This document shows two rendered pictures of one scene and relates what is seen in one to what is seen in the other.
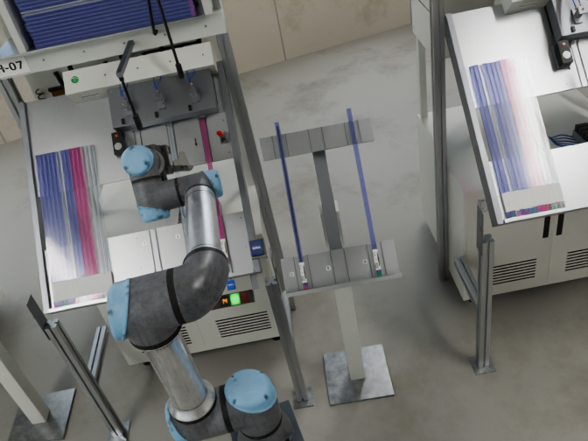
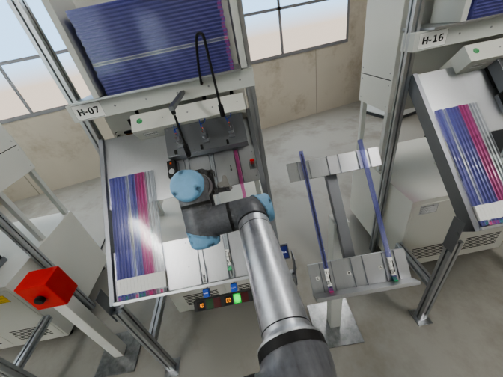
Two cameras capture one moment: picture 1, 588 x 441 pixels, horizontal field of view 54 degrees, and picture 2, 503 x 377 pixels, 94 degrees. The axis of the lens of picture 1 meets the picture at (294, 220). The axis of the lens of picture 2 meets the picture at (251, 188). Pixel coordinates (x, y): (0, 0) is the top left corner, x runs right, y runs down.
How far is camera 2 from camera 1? 0.94 m
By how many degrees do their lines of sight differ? 3
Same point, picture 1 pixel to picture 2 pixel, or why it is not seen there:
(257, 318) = not seen: hidden behind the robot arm
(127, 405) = (178, 342)
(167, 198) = (218, 224)
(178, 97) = (218, 134)
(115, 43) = (170, 92)
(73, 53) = (137, 100)
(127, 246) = (178, 249)
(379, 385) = (351, 333)
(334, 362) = (316, 313)
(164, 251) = (207, 253)
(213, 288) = not seen: outside the picture
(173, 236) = not seen: hidden behind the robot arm
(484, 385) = (427, 335)
